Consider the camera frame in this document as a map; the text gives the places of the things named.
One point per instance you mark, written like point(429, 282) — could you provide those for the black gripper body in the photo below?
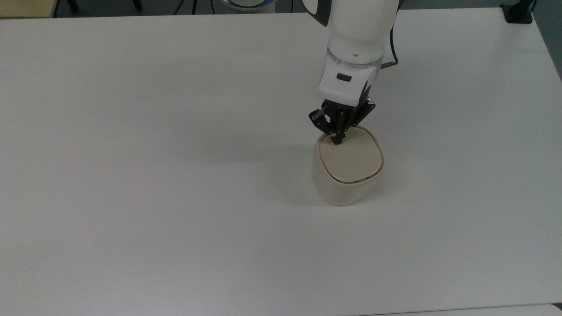
point(342, 106)

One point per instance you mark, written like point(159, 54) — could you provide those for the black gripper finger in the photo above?
point(326, 123)
point(358, 116)

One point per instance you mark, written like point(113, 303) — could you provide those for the cream ceramic cup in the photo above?
point(347, 191)

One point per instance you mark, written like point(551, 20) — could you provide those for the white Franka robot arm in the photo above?
point(355, 39)

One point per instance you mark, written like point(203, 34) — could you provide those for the wooden furniture piece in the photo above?
point(26, 8)

